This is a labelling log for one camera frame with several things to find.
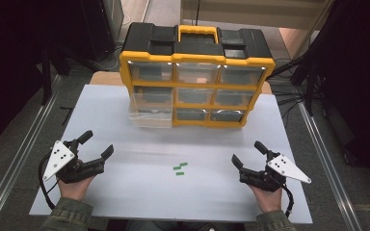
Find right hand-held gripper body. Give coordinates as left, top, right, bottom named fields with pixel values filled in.
left=238, top=150, right=313, bottom=193

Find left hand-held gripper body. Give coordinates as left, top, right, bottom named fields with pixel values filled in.
left=41, top=139, right=106, bottom=185

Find clear plastic drawer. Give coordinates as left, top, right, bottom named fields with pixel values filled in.
left=127, top=92, right=174, bottom=130

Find person's right hand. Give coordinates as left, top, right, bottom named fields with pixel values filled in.
left=248, top=183, right=284, bottom=214

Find person's left hand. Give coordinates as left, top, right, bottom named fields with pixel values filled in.
left=57, top=158, right=96, bottom=202

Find black metal stand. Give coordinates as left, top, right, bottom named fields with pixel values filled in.
left=40, top=44, right=73, bottom=106

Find yellow and black organizer cabinet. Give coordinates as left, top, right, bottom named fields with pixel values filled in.
left=119, top=21, right=277, bottom=129

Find beige furniture panel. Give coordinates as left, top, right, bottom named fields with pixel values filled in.
left=180, top=0, right=331, bottom=32

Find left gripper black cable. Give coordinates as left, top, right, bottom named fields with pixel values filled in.
left=38, top=153, right=61, bottom=211

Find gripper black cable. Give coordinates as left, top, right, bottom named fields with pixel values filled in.
left=38, top=153, right=61, bottom=211
left=278, top=182, right=296, bottom=219

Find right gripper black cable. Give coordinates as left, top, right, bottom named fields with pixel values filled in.
left=278, top=182, right=296, bottom=219

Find aluminium floor rail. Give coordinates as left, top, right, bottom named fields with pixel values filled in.
left=296, top=101, right=366, bottom=231
left=0, top=74, right=63, bottom=231

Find black floor cables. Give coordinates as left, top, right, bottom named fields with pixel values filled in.
left=265, top=57, right=316, bottom=119

